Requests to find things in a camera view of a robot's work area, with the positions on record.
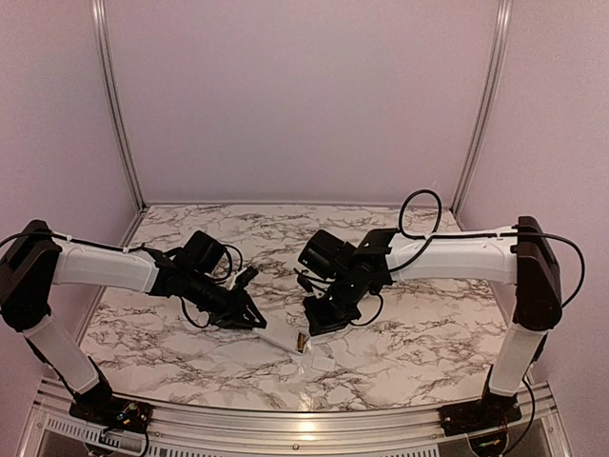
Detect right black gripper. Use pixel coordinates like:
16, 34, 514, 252
303, 269, 365, 336

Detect batteries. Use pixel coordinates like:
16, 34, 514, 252
296, 333, 307, 353

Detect left aluminium frame post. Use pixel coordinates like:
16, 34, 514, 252
89, 0, 147, 210

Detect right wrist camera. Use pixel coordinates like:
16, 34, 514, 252
294, 268, 325, 297

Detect aluminium frame post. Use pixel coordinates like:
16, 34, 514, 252
450, 0, 514, 217
89, 0, 147, 210

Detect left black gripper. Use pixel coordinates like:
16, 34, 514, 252
184, 269, 266, 328

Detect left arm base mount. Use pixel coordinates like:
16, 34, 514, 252
69, 396, 152, 433

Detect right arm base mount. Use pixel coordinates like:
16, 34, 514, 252
439, 396, 522, 436

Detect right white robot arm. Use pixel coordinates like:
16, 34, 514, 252
298, 216, 586, 427

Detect right aluminium frame post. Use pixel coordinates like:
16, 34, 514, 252
450, 0, 514, 217

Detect white battery cover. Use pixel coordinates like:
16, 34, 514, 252
311, 356, 336, 372

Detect front aluminium rail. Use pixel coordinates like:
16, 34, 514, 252
35, 375, 575, 457

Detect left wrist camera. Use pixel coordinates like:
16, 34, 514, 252
226, 266, 259, 290

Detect white remote control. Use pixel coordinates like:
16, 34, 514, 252
254, 328, 338, 359

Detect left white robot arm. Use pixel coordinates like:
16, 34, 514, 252
1, 220, 267, 424

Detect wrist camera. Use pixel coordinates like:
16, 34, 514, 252
226, 266, 259, 290
294, 268, 325, 297

